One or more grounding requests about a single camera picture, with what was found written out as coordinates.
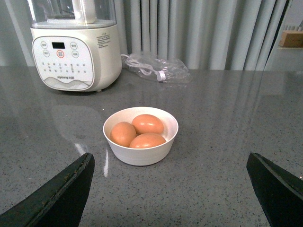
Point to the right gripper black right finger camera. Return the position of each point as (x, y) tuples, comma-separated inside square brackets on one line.
[(279, 192)]

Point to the brown egg in bowl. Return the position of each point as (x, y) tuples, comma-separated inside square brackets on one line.
[(123, 134), (147, 123), (147, 140)]

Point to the white Joyoung blender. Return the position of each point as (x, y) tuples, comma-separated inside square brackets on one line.
[(75, 43)]

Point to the brown egg in bowl front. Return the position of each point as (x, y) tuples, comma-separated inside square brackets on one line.
[(147, 140)]

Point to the brown egg in bowl back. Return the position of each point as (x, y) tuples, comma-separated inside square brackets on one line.
[(147, 123)]

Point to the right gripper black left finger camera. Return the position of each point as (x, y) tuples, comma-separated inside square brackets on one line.
[(58, 203)]

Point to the brown egg in bowl left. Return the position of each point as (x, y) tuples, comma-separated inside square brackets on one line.
[(123, 134)]

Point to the cardboard box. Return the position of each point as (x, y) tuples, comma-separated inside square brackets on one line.
[(291, 39)]

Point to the clear plastic bag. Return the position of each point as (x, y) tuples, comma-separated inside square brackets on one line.
[(149, 66)]

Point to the white bowl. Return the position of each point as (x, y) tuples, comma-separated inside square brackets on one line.
[(139, 156)]

